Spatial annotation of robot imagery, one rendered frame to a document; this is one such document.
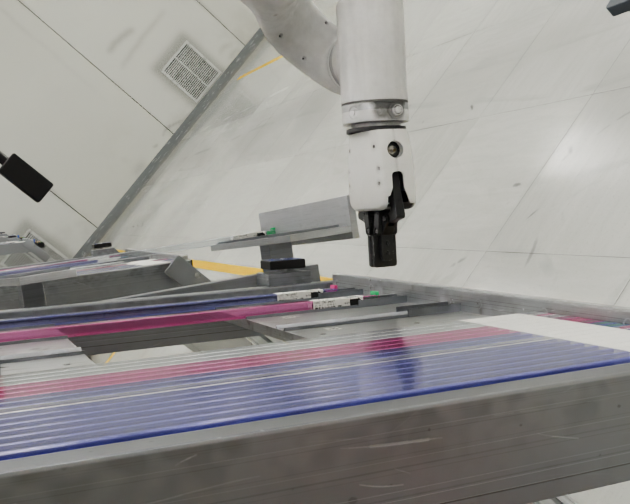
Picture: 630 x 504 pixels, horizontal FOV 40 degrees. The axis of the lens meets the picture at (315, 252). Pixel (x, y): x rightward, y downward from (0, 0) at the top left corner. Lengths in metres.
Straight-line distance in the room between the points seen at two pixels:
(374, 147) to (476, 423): 0.64
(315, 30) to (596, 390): 0.77
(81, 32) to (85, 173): 1.34
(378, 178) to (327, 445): 0.66
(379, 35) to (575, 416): 0.67
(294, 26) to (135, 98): 7.61
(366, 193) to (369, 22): 0.21
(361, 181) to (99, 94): 7.64
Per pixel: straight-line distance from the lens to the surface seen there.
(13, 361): 0.75
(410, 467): 0.44
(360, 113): 1.06
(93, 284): 1.84
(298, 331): 0.79
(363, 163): 1.07
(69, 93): 8.62
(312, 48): 1.16
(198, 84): 8.89
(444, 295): 0.90
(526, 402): 0.47
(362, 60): 1.07
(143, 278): 1.86
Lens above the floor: 1.14
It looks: 19 degrees down
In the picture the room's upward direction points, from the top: 49 degrees counter-clockwise
